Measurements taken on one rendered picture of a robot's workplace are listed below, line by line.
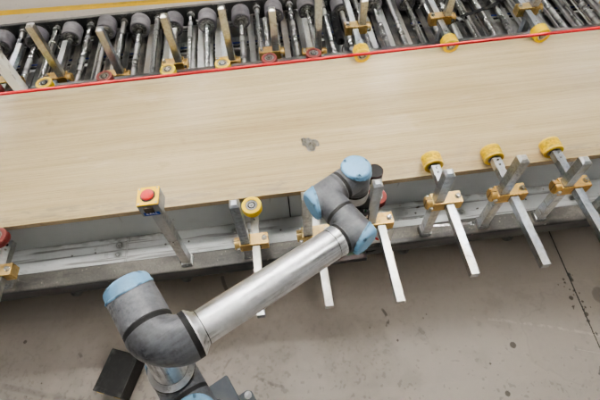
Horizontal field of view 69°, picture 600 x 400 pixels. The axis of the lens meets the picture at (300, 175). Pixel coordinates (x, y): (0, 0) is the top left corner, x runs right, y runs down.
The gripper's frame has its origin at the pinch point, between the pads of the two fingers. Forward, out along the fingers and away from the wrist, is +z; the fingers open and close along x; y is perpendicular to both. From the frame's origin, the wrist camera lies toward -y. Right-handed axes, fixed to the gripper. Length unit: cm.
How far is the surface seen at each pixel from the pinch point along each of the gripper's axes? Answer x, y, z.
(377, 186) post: 6.4, 11.8, -13.6
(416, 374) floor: -37, 34, 100
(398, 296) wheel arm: -23.8, 15.6, 13.5
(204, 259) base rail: 8, -57, 29
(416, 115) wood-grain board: 56, 43, 10
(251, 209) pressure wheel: 16.9, -34.0, 8.8
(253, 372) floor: -25, -48, 99
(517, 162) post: 7, 61, -16
